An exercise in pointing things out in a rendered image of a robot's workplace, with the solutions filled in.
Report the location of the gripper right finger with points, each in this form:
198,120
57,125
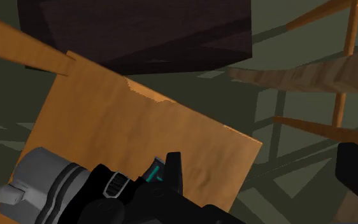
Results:
357,173

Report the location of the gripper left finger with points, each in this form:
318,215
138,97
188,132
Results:
173,173

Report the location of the orange wooden table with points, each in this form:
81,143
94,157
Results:
110,124

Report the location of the brown wooden chair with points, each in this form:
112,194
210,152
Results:
322,77

